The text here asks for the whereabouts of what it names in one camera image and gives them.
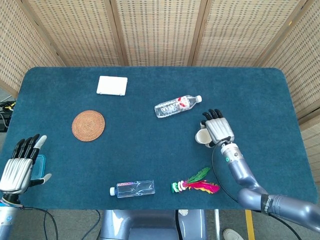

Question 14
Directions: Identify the yellow floor tape strip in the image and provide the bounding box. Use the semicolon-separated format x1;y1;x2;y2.
244;209;255;240

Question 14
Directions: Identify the woven folding screen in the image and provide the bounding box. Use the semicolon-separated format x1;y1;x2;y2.
0;0;320;186

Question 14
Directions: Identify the colourful feather shuttlecock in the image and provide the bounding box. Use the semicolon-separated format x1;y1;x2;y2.
170;166;221;195

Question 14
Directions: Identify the white shoe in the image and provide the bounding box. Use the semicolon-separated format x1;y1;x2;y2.
222;228;245;240

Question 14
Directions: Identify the black floor cable bundle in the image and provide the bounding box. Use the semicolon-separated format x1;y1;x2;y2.
0;99;16;132

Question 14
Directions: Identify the grey robot torso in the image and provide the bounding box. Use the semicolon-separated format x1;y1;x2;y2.
99;209;208;240

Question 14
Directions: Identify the blue plastic container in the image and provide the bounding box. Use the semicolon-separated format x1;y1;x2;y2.
31;154;47;181

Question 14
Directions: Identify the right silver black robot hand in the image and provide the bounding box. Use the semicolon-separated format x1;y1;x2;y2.
200;108;235;148

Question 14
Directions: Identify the flat white plastic box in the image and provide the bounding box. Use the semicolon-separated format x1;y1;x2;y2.
96;75;128;96

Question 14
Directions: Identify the teal table cloth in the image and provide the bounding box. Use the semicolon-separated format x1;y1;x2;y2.
0;66;319;211

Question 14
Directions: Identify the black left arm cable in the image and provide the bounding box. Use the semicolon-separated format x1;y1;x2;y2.
14;206;59;240

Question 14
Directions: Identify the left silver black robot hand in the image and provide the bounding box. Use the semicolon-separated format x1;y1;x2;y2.
0;133;53;195

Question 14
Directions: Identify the white paper cup green flower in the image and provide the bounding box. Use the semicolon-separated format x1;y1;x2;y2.
195;127;213;147

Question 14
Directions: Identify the round woven rattan coaster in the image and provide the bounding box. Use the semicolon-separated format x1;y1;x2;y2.
71;110;106;143

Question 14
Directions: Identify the clear bottle red label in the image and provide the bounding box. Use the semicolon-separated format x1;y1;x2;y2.
154;94;203;119

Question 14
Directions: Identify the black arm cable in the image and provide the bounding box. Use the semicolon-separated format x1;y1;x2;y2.
14;206;59;240
211;139;303;240

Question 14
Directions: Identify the square clear water bottle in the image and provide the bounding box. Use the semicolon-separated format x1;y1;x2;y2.
109;179;156;199

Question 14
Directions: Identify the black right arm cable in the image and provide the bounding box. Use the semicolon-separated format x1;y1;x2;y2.
211;139;303;240

